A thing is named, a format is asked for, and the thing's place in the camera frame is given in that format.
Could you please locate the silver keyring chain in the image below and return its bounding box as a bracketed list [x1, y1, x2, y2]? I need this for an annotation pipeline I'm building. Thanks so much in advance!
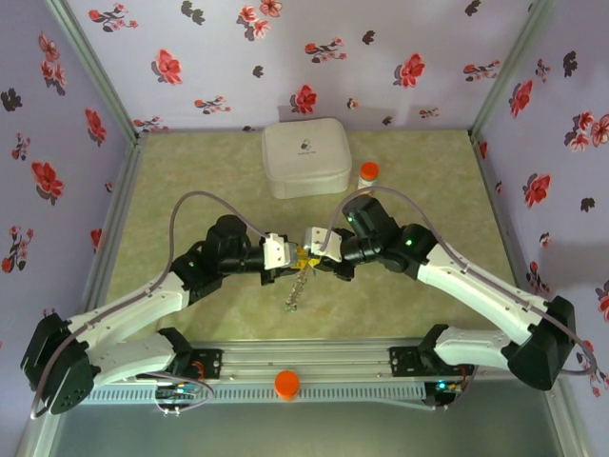
[285, 266, 311, 308]

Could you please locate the orange-capped pill bottle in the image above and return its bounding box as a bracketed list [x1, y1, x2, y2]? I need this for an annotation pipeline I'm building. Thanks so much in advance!
[357, 161, 382, 192]

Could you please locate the white zipped medicine case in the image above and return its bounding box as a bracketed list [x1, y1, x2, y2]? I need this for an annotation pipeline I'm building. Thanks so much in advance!
[260, 117, 354, 200]

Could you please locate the orange cylinder button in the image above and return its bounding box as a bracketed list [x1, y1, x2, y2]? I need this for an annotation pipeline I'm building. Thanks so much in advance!
[273, 369, 301, 403]

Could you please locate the grey metal sheet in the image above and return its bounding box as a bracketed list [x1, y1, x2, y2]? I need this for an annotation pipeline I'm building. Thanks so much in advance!
[47, 402, 567, 457]

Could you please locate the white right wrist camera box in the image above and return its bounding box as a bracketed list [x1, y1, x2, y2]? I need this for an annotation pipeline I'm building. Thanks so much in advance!
[303, 227, 344, 263]

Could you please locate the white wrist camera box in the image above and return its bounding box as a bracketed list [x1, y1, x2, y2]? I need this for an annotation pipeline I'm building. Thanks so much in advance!
[260, 232, 293, 270]
[303, 227, 344, 263]

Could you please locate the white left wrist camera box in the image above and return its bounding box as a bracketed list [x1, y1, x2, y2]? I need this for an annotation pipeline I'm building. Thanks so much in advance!
[260, 232, 293, 270]

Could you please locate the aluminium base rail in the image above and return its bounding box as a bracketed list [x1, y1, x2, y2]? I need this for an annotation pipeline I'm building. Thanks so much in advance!
[92, 336, 562, 385]

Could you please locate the aluminium side rail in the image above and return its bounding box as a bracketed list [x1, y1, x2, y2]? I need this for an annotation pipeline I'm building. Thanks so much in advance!
[70, 135, 148, 344]
[468, 132, 548, 306]

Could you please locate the slotted grey cable duct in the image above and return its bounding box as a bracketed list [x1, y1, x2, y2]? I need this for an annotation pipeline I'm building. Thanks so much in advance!
[92, 383, 427, 406]

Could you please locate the aluminium frame post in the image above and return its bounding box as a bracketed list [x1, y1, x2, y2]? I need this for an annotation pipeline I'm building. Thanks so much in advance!
[44, 0, 148, 147]
[468, 0, 560, 144]

